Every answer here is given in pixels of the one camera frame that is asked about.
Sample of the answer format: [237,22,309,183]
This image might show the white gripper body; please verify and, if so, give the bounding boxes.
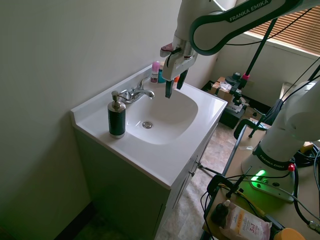
[161,51,197,82]

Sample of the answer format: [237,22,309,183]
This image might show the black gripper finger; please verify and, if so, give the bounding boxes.
[165,78,175,100]
[176,68,189,91]

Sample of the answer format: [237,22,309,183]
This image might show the pink cap deodorant bottle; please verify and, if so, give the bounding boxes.
[150,61,161,84]

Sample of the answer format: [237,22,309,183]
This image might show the chrome sink faucet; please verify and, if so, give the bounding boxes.
[118,89,156,105]

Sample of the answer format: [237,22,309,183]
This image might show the cardboard box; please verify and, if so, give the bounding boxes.
[209,76,236,101]

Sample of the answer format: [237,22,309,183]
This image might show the white sink vanity top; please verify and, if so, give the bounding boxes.
[70,63,228,190]

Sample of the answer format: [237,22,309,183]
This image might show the black soap dispenser bottle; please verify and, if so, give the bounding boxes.
[107,90,126,140]

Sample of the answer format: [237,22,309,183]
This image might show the black equipment case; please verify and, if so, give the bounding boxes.
[219,99,251,130]

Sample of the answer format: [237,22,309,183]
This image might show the black table clamp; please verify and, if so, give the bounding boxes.
[206,166,253,198]
[233,118,263,140]

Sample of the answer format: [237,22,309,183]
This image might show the wooden window blinds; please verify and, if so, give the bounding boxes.
[243,5,320,58]

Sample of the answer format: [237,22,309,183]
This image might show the white vanity cabinet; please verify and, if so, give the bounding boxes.
[73,124,218,240]

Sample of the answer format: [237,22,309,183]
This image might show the dark dropper bottle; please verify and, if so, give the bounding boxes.
[210,199,231,226]

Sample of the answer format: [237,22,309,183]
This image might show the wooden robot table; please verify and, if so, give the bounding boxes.
[201,120,320,240]

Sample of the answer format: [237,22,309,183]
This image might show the wet wipes pack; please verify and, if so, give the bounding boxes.
[218,202,273,240]

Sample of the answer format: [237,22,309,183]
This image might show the orange round object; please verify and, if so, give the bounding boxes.
[274,227,311,240]

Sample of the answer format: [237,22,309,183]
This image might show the chrome faucet handle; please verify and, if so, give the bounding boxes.
[117,89,132,102]
[135,75,150,91]

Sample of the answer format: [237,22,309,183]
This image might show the black camera stand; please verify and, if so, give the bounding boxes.
[224,19,276,106]

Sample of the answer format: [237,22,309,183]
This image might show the chrome cabinet door handle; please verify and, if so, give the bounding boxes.
[189,161,203,176]

